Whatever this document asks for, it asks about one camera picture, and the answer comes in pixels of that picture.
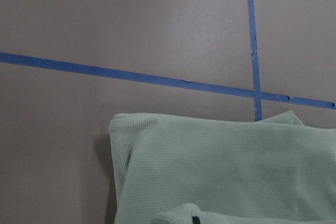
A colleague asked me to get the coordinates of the olive green long-sleeve shirt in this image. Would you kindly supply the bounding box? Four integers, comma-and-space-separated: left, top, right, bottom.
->
109, 111, 335, 223

